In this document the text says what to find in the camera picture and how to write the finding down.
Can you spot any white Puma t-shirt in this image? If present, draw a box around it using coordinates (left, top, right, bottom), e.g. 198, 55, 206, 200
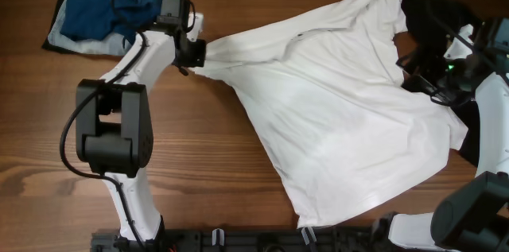
197, 0, 468, 227

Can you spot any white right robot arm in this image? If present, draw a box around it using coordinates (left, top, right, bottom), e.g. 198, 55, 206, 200
368, 17, 508, 251

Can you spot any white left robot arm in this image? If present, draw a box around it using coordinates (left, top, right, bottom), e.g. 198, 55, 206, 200
69, 0, 206, 251

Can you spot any black garment with logo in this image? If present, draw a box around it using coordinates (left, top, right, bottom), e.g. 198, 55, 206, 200
393, 0, 509, 168

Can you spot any black folded garment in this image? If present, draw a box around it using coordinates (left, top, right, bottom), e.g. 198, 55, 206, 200
41, 0, 130, 56

